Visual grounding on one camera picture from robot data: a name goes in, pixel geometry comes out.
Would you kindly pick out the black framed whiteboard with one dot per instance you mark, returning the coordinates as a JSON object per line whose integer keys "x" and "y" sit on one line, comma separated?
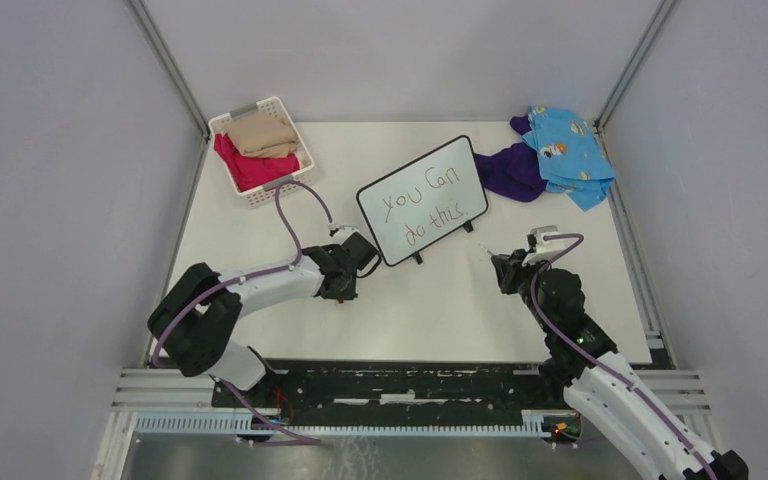
{"x": 423, "y": 201}

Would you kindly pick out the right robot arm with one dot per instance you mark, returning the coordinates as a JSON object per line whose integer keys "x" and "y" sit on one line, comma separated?
{"x": 594, "y": 379}

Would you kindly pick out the white slotted cable duct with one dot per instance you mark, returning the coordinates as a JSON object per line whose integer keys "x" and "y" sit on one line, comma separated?
{"x": 244, "y": 424}

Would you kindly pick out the purple cloth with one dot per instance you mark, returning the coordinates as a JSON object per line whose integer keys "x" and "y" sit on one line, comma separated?
{"x": 512, "y": 172}

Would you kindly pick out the white plastic basket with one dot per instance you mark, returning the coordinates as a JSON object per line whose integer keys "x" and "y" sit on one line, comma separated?
{"x": 307, "y": 172}

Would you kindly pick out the magenta cloth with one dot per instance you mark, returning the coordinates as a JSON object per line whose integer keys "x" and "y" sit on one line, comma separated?
{"x": 250, "y": 172}

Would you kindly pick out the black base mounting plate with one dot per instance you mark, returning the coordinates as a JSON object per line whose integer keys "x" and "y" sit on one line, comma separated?
{"x": 308, "y": 393}

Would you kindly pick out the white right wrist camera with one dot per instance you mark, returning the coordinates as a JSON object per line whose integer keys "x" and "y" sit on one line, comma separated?
{"x": 541, "y": 247}

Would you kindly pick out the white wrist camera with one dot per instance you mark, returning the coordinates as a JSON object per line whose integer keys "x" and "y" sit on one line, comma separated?
{"x": 340, "y": 233}
{"x": 541, "y": 247}

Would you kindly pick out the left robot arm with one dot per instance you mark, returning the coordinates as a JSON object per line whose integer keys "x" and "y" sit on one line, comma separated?
{"x": 194, "y": 322}

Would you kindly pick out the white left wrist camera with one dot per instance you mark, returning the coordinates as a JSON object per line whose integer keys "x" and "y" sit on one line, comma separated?
{"x": 340, "y": 233}

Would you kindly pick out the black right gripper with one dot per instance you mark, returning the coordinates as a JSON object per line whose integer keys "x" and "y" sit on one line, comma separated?
{"x": 508, "y": 268}

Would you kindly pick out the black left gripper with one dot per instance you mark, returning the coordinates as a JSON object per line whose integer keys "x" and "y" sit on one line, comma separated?
{"x": 348, "y": 294}

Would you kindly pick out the blue patterned cloth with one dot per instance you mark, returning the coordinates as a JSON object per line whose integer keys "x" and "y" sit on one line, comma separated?
{"x": 570, "y": 158}

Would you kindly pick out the beige folded cloth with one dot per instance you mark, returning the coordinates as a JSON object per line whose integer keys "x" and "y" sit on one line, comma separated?
{"x": 262, "y": 135}

